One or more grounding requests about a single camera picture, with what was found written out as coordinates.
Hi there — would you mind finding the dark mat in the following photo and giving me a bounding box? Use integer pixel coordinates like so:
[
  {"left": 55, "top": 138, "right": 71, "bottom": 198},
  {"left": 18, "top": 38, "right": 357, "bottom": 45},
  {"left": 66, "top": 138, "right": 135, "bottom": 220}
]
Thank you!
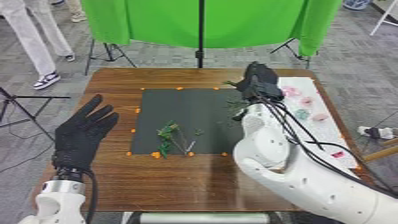
[{"left": 128, "top": 88, "right": 245, "bottom": 156}]

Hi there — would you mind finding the black stand pole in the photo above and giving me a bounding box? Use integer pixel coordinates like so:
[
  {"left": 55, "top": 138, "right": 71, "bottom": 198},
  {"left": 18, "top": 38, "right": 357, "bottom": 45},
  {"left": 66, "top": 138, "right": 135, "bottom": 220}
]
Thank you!
[{"left": 194, "top": 0, "right": 208, "bottom": 69}]

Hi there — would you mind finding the white sheet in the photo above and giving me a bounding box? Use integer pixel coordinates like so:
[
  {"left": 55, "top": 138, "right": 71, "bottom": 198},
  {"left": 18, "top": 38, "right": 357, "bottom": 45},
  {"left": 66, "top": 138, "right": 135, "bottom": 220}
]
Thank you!
[{"left": 276, "top": 76, "right": 364, "bottom": 172}]

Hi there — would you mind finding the black tripod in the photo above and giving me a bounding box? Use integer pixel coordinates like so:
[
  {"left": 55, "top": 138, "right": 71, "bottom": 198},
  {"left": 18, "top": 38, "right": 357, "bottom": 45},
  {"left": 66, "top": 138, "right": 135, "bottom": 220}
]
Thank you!
[
  {"left": 268, "top": 36, "right": 315, "bottom": 70},
  {"left": 82, "top": 38, "right": 139, "bottom": 77},
  {"left": 0, "top": 86, "right": 73, "bottom": 143}
]

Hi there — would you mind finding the person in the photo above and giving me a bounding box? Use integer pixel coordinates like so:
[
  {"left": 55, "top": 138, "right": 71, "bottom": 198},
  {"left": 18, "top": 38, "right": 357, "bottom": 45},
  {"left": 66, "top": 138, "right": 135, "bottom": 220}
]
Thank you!
[
  {"left": 50, "top": 0, "right": 89, "bottom": 24},
  {"left": 0, "top": 0, "right": 78, "bottom": 91}
]

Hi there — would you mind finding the green sprig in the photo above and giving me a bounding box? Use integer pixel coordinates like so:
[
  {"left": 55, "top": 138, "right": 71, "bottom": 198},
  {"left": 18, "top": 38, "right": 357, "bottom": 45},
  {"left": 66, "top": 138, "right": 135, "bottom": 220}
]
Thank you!
[
  {"left": 222, "top": 79, "right": 256, "bottom": 122},
  {"left": 176, "top": 128, "right": 206, "bottom": 156},
  {"left": 155, "top": 120, "right": 181, "bottom": 160}
]

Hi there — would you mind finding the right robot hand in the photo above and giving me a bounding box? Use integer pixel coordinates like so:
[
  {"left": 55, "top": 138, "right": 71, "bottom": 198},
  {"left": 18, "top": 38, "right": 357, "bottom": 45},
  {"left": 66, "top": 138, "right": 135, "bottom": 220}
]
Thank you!
[{"left": 235, "top": 61, "right": 286, "bottom": 101}]

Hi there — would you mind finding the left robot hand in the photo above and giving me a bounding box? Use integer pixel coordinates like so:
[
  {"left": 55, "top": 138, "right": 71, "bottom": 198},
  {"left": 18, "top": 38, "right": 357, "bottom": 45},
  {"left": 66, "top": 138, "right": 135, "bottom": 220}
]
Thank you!
[{"left": 52, "top": 94, "right": 121, "bottom": 172}]

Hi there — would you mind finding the black cable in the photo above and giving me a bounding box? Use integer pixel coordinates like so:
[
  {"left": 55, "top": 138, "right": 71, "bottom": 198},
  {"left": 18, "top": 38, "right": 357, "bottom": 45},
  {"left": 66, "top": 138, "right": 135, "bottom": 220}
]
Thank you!
[{"left": 254, "top": 95, "right": 398, "bottom": 198}]

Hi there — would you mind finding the pale grey bar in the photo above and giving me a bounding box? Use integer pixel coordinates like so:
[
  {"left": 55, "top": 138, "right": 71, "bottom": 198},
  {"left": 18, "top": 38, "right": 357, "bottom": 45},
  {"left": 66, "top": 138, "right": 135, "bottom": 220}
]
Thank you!
[{"left": 121, "top": 211, "right": 281, "bottom": 224}]

